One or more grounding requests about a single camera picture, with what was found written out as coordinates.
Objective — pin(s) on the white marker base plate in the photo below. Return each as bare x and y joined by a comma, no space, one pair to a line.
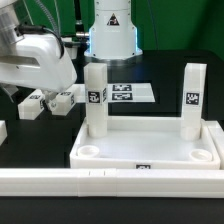
116,92

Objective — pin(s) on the white front rail fence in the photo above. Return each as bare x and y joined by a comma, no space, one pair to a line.
112,182

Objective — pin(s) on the white desk top tray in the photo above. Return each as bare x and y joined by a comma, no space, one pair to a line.
144,143

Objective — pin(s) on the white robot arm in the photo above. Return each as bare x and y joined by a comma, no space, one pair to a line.
112,37

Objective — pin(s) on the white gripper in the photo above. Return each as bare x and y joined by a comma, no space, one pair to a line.
35,62

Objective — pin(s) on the white block left edge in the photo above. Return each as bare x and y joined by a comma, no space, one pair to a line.
3,131

